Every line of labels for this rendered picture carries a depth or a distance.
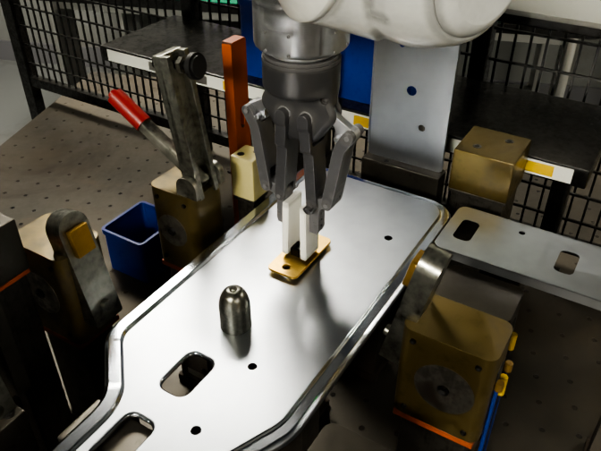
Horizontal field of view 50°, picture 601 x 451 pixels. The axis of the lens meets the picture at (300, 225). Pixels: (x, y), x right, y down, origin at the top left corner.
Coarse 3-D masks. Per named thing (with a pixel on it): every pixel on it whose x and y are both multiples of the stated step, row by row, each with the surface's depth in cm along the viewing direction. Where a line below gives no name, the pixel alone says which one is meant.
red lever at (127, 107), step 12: (108, 96) 77; (120, 96) 76; (120, 108) 76; (132, 108) 76; (132, 120) 76; (144, 120) 76; (144, 132) 76; (156, 132) 76; (156, 144) 76; (168, 144) 76; (168, 156) 76; (204, 180) 76
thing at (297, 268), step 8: (320, 240) 76; (328, 240) 76; (296, 248) 73; (320, 248) 74; (280, 256) 73; (288, 256) 73; (296, 256) 73; (312, 256) 73; (272, 264) 72; (280, 264) 72; (288, 264) 72; (296, 264) 72; (304, 264) 72; (280, 272) 71; (288, 272) 71; (296, 272) 71
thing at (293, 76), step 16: (272, 64) 58; (288, 64) 57; (304, 64) 57; (320, 64) 57; (336, 64) 59; (272, 80) 59; (288, 80) 58; (304, 80) 58; (320, 80) 58; (336, 80) 60; (272, 96) 63; (288, 96) 59; (304, 96) 58; (320, 96) 59; (336, 96) 61; (272, 112) 64; (304, 112) 62; (320, 112) 61; (288, 128) 64; (320, 128) 62
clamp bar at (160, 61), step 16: (176, 48) 69; (160, 64) 68; (176, 64) 68; (192, 64) 66; (160, 80) 69; (176, 80) 69; (192, 80) 71; (176, 96) 69; (192, 96) 72; (176, 112) 70; (192, 112) 73; (176, 128) 71; (192, 128) 74; (176, 144) 73; (192, 144) 74; (208, 144) 75; (192, 160) 73; (208, 160) 76; (192, 176) 74
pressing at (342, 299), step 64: (384, 192) 85; (256, 256) 74; (320, 256) 74; (384, 256) 74; (128, 320) 65; (192, 320) 66; (256, 320) 66; (320, 320) 66; (128, 384) 59; (256, 384) 59; (320, 384) 59; (64, 448) 53; (192, 448) 53; (256, 448) 54
